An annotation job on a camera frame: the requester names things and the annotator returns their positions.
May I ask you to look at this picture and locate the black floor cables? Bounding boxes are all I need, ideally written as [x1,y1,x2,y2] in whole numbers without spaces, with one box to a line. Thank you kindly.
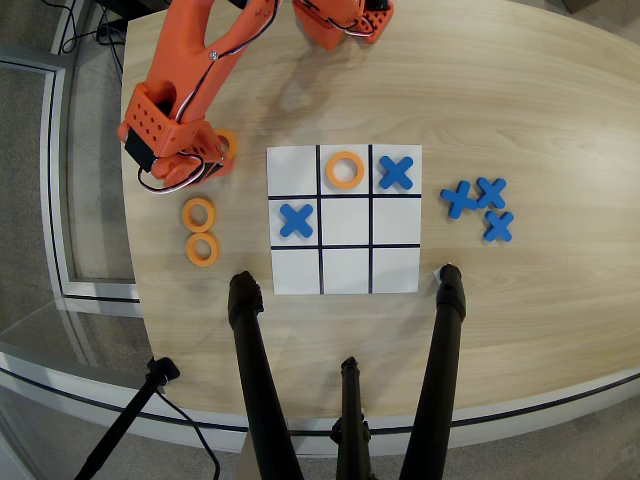
[49,0,126,76]

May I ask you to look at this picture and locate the black stand cable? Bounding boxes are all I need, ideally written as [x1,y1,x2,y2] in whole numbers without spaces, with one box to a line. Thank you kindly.
[154,387,222,480]

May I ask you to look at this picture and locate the thick black tripod leg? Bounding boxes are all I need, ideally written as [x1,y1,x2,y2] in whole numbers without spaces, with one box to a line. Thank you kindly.
[398,263,468,480]
[227,270,306,480]

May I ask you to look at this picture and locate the grey metal floor frame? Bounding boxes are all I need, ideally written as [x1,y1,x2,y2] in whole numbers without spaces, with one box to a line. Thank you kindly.
[0,44,144,304]

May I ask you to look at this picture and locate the blue foam cross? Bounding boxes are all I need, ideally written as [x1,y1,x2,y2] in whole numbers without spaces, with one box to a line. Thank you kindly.
[378,155,416,192]
[278,203,316,239]
[474,176,508,210]
[482,210,516,244]
[439,179,479,220]

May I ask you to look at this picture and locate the slim black stand pole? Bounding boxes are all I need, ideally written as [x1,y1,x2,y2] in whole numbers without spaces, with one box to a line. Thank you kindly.
[73,356,181,480]

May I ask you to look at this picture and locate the orange foam ring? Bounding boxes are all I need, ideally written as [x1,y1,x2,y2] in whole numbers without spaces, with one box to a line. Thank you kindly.
[214,128,240,162]
[181,197,219,235]
[325,150,367,190]
[185,231,220,268]

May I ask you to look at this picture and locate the white tic-tac-toe board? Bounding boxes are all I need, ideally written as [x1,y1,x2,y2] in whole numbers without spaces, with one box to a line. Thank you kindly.
[266,144,424,296]

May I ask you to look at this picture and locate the thin black tripod leg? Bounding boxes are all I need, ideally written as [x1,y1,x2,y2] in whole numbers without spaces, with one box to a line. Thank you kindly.
[329,356,374,480]

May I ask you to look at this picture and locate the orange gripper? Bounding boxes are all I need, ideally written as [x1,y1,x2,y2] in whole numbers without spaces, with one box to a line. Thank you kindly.
[117,79,228,184]

